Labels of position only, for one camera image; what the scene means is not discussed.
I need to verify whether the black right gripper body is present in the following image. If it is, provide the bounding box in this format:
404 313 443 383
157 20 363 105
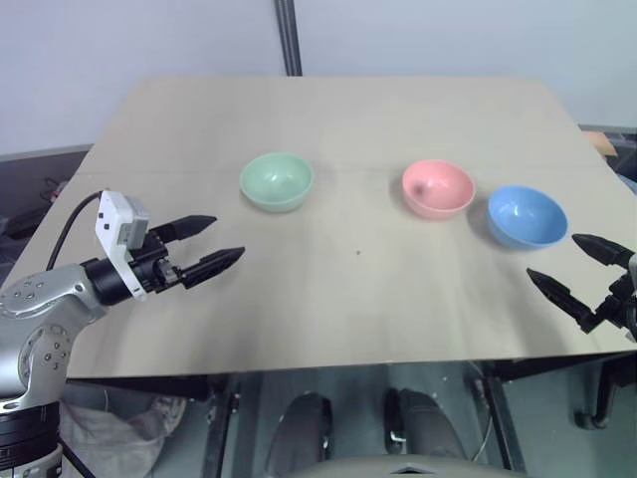
591 274 637 332

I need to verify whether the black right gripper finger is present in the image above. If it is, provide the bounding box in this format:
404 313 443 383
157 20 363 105
571 233 636 270
526 268 604 334

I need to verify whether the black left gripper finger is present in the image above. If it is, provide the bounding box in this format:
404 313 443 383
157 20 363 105
148 214 219 245
174 246 247 291

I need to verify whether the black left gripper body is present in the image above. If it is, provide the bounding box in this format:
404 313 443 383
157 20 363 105
127 230 186 296

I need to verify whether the blue bowl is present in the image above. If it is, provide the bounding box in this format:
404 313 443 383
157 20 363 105
486 184 569 251

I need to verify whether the green bowl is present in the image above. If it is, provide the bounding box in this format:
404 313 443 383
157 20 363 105
239 151 315 213

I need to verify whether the brown cardboard box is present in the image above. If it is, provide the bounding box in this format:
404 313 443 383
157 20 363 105
582 129 637 156

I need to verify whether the red bowl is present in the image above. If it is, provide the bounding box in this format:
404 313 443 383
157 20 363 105
401 158 476 221

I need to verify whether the grey cloth sack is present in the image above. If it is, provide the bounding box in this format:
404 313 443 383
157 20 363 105
60 382 188 478

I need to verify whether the dark rounded robot foot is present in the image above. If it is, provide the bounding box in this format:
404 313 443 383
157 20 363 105
264 391 333 478
383 386 467 462

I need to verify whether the grey robot torso front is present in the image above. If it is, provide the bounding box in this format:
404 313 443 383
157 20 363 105
278 451 529 478

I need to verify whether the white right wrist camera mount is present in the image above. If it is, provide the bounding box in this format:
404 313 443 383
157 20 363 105
624 251 637 345

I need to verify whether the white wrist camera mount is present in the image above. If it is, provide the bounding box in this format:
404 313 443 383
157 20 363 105
624 251 637 345
95 189 150 303

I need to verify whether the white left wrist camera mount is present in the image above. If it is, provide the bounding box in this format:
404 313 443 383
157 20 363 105
95 189 150 303

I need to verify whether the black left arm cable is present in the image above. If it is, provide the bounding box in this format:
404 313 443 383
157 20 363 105
46 190 106 273

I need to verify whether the grey vertical post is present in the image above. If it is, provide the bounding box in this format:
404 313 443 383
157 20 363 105
275 0 305 78

